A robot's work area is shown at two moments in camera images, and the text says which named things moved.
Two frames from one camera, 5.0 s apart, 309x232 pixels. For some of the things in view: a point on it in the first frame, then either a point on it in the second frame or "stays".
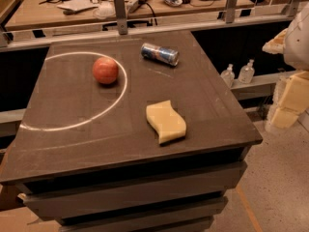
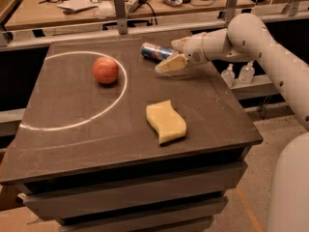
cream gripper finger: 277,44 → 198,48
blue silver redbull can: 161,54 stays
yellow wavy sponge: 166,122 stays
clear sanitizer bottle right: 245,74 stays
